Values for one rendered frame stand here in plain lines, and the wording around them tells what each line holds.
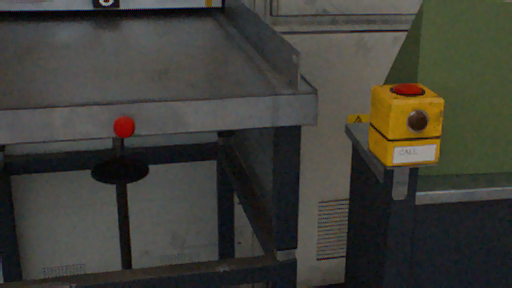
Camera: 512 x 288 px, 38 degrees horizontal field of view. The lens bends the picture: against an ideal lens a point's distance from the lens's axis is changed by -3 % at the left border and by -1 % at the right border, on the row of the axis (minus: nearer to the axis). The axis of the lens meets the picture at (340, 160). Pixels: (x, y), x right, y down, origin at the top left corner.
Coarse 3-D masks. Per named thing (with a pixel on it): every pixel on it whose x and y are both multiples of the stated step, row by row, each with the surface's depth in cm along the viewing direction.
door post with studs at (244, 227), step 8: (248, 0) 180; (240, 208) 200; (240, 216) 200; (240, 224) 201; (248, 224) 202; (240, 232) 202; (248, 232) 203; (240, 240) 203; (248, 240) 204; (240, 248) 204; (248, 248) 205; (240, 256) 205; (248, 256) 206
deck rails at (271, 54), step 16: (224, 0) 177; (240, 0) 159; (224, 16) 175; (240, 16) 160; (256, 16) 145; (240, 32) 159; (256, 32) 146; (272, 32) 133; (240, 48) 145; (256, 48) 146; (272, 48) 134; (288, 48) 123; (256, 64) 134; (272, 64) 134; (288, 64) 124; (272, 80) 124; (288, 80) 124
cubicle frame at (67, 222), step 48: (48, 144) 177; (96, 144) 180; (144, 144) 184; (48, 192) 181; (96, 192) 185; (144, 192) 189; (192, 192) 193; (48, 240) 185; (96, 240) 189; (144, 240) 194; (192, 240) 198
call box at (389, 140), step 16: (384, 96) 102; (400, 96) 102; (416, 96) 102; (432, 96) 102; (384, 112) 102; (400, 112) 100; (432, 112) 102; (384, 128) 103; (400, 128) 101; (432, 128) 103; (368, 144) 109; (384, 144) 103; (400, 144) 102; (416, 144) 103; (432, 144) 104; (384, 160) 103; (400, 160) 103; (416, 160) 104; (432, 160) 105
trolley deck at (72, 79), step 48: (0, 48) 139; (48, 48) 141; (96, 48) 142; (144, 48) 144; (192, 48) 145; (0, 96) 111; (48, 96) 112; (96, 96) 113; (144, 96) 114; (192, 96) 115; (240, 96) 117; (288, 96) 119; (0, 144) 107
